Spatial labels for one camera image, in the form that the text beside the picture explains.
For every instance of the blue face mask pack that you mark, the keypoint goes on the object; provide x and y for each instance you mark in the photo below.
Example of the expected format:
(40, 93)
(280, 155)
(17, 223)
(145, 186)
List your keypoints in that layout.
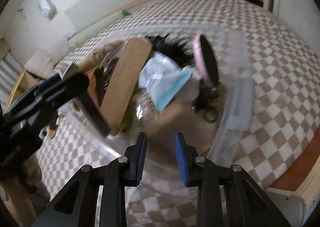
(162, 79)

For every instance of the white hanging bag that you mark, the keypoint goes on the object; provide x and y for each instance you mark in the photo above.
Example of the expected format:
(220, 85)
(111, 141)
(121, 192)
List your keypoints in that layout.
(47, 8)

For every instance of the wooden bedside shelf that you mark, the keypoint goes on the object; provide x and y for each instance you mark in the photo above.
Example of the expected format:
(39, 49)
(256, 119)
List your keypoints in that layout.
(24, 82)

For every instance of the checkered bed sheet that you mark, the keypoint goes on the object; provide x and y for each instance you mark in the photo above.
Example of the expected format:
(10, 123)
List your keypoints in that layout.
(285, 118)

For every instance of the fluffy white pillow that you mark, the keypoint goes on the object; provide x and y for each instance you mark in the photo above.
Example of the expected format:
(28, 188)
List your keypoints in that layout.
(40, 64)

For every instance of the clear plastic storage bin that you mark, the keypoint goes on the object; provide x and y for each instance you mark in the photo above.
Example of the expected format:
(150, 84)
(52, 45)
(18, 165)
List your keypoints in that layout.
(222, 69)

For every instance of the grey curtain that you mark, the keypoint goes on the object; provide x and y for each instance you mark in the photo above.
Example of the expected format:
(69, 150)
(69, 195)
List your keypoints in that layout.
(10, 70)

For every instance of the square cork coaster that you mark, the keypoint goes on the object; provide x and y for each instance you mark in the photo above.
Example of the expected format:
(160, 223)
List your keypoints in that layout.
(123, 82)

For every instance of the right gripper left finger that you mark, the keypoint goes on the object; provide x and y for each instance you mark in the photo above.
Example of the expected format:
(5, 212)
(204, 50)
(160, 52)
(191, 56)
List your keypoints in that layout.
(76, 202)

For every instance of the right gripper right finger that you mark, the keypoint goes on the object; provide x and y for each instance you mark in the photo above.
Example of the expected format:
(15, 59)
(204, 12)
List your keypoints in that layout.
(226, 196)

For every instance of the pink round mirror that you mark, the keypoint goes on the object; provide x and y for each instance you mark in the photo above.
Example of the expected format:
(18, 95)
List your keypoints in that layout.
(205, 61)

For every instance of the white roller cabinet door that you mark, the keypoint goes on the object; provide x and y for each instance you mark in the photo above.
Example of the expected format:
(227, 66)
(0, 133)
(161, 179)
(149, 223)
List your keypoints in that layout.
(302, 16)

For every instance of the green long bolster pillow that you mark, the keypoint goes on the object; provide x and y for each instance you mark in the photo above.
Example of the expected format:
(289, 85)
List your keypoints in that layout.
(95, 28)

